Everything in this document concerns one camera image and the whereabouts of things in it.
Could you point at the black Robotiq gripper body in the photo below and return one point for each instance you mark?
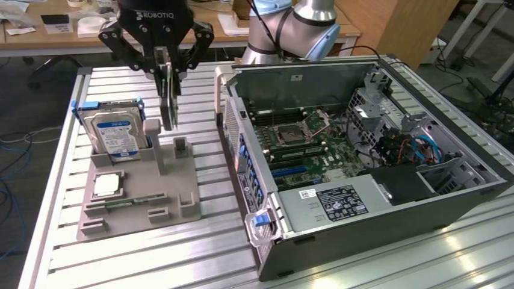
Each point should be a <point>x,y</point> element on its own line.
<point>157,24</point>

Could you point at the green and black GPU card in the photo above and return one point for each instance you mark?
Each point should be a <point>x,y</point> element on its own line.
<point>169,102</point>

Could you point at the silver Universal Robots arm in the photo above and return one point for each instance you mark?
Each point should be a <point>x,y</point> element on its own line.
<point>273,30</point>

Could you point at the stack of white papers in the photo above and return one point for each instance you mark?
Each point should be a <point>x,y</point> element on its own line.
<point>232,27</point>

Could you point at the brown cardboard box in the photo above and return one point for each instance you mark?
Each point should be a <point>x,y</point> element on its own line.
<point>241,9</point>

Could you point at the black and white box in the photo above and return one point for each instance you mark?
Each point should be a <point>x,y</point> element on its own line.
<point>57,22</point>

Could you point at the black office chair base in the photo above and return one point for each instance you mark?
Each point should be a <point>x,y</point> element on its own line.
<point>45,69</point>

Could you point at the long wooden desk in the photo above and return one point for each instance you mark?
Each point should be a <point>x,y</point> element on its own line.
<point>25,40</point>

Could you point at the small paper card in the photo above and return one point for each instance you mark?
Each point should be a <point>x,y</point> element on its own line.
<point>21,30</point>

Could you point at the hard disk with blue carrier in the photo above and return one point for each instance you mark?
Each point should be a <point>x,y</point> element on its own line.
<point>113,135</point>

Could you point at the clear plastic bags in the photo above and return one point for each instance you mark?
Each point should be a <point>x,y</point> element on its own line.
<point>17,15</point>

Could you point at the CPU socket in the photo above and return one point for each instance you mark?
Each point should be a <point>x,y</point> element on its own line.
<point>289,135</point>

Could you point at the metal socket cover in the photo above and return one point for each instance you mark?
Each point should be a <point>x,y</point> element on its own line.
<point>318,117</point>

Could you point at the RAM stick with white label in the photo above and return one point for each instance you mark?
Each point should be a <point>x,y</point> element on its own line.
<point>300,152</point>

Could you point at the silver CPU chip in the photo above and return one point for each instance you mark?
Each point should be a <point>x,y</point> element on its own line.
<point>106,185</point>

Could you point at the green motherboard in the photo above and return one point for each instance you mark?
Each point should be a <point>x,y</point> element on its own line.
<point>321,147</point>

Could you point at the perforated metal drive cage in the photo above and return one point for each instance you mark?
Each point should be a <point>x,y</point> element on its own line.
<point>372,111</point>

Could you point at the blue expansion slot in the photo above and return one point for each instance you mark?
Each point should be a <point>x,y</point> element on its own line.
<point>289,172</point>

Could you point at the wooden cabinet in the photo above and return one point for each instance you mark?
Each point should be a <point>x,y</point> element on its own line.
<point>401,30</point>

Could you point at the green RAM stick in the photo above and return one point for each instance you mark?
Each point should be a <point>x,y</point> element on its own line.
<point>121,203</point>

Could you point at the grey plastic parts rack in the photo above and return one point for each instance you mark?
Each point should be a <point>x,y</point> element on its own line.
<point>141,219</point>

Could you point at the white box with red button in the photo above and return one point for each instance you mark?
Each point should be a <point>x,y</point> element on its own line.
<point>436,51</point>

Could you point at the blue case release latch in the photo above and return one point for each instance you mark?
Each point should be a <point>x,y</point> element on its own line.
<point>261,219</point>

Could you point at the grey power supply unit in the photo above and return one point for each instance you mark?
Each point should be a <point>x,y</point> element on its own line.
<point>305,213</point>

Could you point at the black plastic shroud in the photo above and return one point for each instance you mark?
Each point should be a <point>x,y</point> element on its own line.
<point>401,186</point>

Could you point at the metal disk bay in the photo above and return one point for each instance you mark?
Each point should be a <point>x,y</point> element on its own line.
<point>455,177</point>

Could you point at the open black PC case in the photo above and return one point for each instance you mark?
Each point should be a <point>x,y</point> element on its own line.
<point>361,241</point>

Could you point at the white table frame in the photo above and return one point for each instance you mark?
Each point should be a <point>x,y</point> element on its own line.
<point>475,18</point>

